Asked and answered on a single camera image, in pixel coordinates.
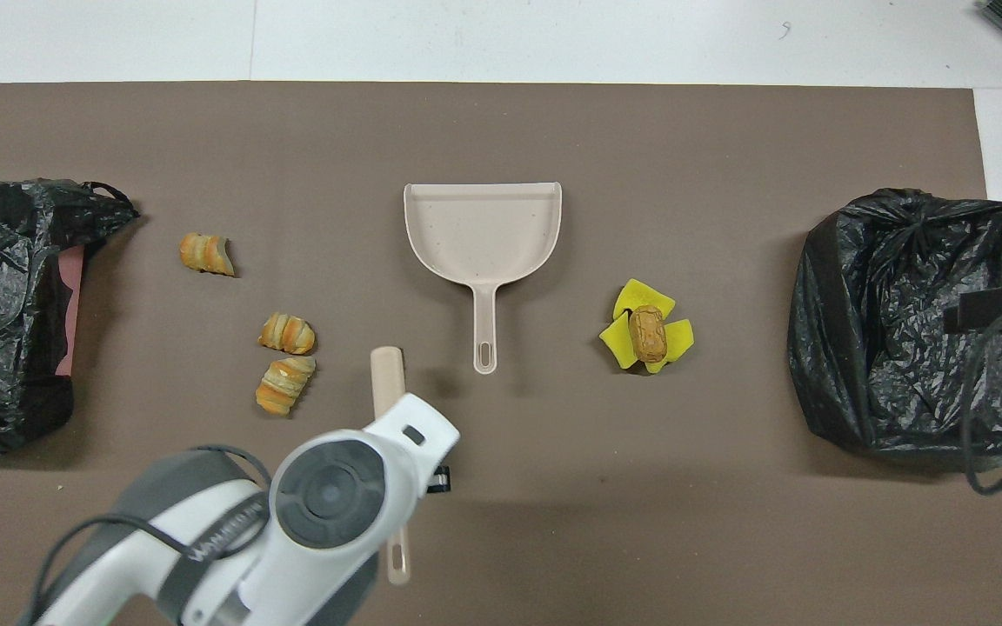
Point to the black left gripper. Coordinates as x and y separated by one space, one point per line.
439 480

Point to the beige brush with black bristles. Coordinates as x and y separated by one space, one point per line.
386 374

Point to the toy croissant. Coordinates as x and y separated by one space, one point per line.
287 334
283 387
203 252

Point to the beige plastic dustpan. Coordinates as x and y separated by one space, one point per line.
484 235

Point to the brown toy bread loaf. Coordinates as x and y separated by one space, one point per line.
647 335

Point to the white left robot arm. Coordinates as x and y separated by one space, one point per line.
318 574

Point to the bin lined with black bag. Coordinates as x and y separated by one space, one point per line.
884 348

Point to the pink plastic bin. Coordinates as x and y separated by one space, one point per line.
70 330

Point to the brown table mat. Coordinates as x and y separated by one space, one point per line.
501 130

